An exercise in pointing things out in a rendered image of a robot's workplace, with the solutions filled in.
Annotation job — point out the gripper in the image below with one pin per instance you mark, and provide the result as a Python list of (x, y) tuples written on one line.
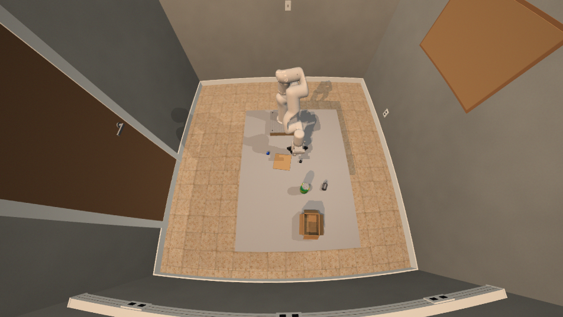
[(292, 147)]

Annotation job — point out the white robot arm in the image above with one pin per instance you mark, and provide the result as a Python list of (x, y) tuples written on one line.
[(288, 102)]

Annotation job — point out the orange flat square mat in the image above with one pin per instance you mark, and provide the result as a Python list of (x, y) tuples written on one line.
[(282, 161)]

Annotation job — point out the green drink can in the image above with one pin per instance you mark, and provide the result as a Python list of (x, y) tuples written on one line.
[(304, 188)]

